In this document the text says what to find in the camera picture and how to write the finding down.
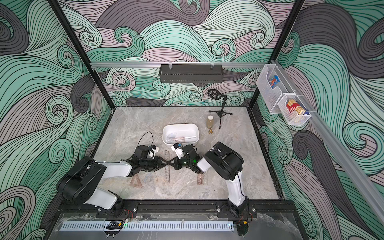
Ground black corner frame post right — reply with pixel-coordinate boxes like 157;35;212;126
248;0;306;109

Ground black tripod microphone stand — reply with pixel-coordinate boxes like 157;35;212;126
207;88;233;130

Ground clear wall bin lower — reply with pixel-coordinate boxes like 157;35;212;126
278;94;311;127

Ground pink tall triangle ruler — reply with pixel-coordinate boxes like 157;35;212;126
169;137;186;143

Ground white perforated cable duct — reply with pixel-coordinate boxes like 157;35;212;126
59;221;235;232

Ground black corner frame post left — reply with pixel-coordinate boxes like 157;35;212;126
48;0;116;111

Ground black corner frame post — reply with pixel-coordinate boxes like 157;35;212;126
48;0;116;111
248;0;306;109

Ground red straight ruler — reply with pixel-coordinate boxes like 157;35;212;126
197;174;204;186

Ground black wall-mounted tray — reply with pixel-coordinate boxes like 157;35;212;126
159;65;224;84

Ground clear wall bin upper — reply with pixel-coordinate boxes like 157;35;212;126
256;64;289;114

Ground pink small triangle ruler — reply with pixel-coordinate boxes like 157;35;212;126
130;175;143;189

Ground white plastic storage box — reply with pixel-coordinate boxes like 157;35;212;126
163;124;200;146

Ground spice jar with white lid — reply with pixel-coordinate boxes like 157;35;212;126
206;115;214;129

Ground blue packet in bin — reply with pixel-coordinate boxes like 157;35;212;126
268;75;280;89

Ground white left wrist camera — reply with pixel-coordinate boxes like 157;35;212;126
133;145;159;160

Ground clear wall bin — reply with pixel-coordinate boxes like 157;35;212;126
256;64;289;114
278;94;311;127

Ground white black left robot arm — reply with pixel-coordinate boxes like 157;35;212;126
56;156;174;210

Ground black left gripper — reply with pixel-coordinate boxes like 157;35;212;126
139;156;169;172

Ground aluminium wall rail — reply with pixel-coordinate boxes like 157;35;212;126
271;60;384;223
90;61;267;69

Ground aluminium wall rail right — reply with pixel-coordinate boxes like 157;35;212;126
271;60;384;223

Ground clear short straight ruler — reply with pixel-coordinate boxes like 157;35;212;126
203;173;209;185

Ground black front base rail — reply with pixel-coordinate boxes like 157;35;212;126
58;200;297;216

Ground red boxes in bin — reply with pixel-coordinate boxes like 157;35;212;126
286;99;310;115

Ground pink straight ruler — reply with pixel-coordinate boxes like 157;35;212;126
165;151;170;183

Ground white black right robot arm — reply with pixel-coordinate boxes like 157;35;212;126
171;142;249;216

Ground aluminium wall rail back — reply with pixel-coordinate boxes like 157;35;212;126
90;61;267;69

